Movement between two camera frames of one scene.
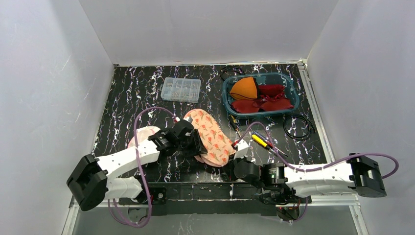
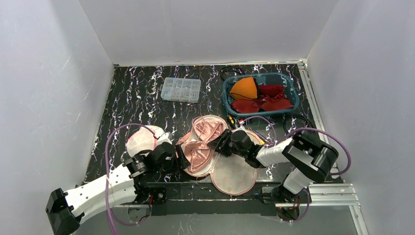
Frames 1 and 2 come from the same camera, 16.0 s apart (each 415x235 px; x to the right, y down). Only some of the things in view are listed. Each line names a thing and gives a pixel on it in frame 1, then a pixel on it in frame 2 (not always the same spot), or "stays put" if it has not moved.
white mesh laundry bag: x=143 y=133 stays put
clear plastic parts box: x=181 y=89 stays put
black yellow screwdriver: x=234 y=122 stays put
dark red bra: x=271 y=98 stays put
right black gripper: x=238 y=164 -> x=220 y=143
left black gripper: x=197 y=146 -> x=181 y=155
